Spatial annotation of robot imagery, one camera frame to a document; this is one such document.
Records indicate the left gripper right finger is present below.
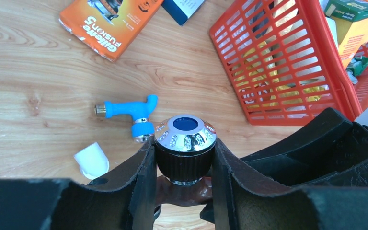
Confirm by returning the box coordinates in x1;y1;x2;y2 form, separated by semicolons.
212;108;368;230

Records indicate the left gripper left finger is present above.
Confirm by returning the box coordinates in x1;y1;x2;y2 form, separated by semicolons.
0;139;156;230

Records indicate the white pipe elbow fitting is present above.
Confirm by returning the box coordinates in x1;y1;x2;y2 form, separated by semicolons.
73;142;110;180

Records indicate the brown water faucet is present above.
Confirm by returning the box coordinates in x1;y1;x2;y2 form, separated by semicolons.
154;115;217;207

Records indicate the blue water faucet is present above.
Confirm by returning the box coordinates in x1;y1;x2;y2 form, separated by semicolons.
94;94;158;143

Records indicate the green plastic packet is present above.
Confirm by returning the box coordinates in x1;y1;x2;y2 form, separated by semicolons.
345;55;368;85

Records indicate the red plastic basket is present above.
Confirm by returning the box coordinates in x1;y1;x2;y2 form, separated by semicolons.
209;0;368;126

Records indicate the orange green sponge box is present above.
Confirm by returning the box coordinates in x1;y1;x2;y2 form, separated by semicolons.
323;0;368;68

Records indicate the orange razor box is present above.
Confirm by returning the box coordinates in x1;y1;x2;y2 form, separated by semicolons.
59;0;162;62

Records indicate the blue white box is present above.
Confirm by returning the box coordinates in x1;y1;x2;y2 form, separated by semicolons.
161;0;205;26

